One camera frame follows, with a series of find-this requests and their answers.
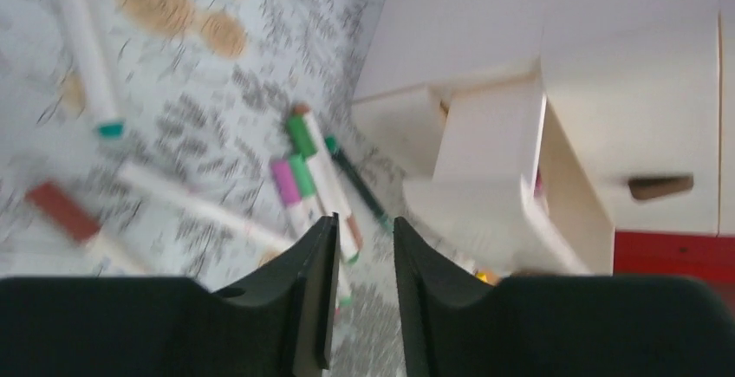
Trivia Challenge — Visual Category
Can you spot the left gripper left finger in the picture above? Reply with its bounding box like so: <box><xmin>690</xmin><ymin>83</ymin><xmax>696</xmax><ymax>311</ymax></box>
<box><xmin>1</xmin><ymin>215</ymin><xmax>340</xmax><ymax>376</ymax></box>

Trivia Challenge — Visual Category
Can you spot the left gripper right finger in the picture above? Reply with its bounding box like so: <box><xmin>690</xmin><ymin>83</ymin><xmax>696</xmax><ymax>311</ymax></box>
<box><xmin>394</xmin><ymin>218</ymin><xmax>734</xmax><ymax>376</ymax></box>

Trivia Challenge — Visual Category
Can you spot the dark green pen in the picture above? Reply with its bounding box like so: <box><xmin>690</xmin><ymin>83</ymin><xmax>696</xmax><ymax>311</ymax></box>
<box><xmin>324</xmin><ymin>135</ymin><xmax>394</xmax><ymax>234</ymax></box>

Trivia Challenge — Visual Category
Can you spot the brown capped white marker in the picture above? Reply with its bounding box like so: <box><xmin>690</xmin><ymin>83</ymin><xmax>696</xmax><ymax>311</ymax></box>
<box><xmin>24</xmin><ymin>181</ymin><xmax>153</xmax><ymax>276</ymax></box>

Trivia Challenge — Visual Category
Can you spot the white three-drawer organizer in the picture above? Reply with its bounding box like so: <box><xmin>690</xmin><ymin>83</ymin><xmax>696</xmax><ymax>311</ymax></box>
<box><xmin>353</xmin><ymin>0</ymin><xmax>734</xmax><ymax>274</ymax></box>

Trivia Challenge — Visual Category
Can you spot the red folder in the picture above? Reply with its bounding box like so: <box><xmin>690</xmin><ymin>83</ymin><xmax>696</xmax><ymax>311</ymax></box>
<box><xmin>614</xmin><ymin>231</ymin><xmax>734</xmax><ymax>303</ymax></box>

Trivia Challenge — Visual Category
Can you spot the yellow capped white marker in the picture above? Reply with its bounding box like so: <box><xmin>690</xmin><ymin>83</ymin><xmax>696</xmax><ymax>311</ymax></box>
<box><xmin>475</xmin><ymin>270</ymin><xmax>500</xmax><ymax>285</ymax></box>

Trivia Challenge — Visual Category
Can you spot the pink capped marker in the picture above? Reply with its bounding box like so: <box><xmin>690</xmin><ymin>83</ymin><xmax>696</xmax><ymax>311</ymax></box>
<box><xmin>270</xmin><ymin>159</ymin><xmax>313</xmax><ymax>238</ymax></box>

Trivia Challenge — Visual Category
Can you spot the plain white marker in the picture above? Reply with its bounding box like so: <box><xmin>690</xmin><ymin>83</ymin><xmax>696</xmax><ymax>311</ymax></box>
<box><xmin>116</xmin><ymin>162</ymin><xmax>294</xmax><ymax>252</ymax></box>

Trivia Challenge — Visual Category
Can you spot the green capped marker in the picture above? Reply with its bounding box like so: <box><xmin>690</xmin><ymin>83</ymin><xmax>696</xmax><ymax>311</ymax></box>
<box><xmin>285</xmin><ymin>103</ymin><xmax>361</xmax><ymax>264</ymax></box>

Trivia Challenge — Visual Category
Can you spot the floral table mat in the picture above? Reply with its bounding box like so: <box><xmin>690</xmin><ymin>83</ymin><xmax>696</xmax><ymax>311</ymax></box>
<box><xmin>0</xmin><ymin>0</ymin><xmax>414</xmax><ymax>377</ymax></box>

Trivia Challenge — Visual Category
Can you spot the teal capped white marker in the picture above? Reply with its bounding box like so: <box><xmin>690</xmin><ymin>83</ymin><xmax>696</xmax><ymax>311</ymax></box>
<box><xmin>57</xmin><ymin>0</ymin><xmax>125</xmax><ymax>140</ymax></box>

